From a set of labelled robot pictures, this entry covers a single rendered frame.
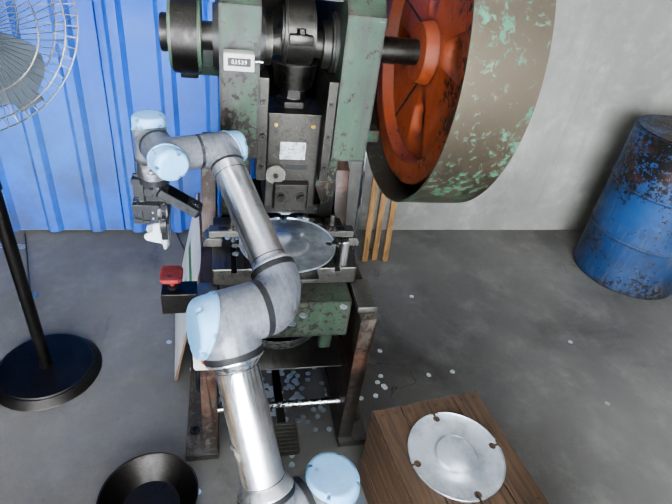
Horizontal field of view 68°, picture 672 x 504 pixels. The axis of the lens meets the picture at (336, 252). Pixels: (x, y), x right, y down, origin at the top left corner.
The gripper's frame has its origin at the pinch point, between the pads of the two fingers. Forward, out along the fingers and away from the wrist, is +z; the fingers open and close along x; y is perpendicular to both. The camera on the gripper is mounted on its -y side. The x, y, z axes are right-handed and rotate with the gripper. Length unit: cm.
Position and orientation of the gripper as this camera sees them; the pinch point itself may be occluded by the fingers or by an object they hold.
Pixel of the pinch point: (168, 244)
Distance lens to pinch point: 139.4
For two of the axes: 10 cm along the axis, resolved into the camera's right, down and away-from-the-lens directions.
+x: 1.6, 5.8, -8.0
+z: -1.2, 8.1, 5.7
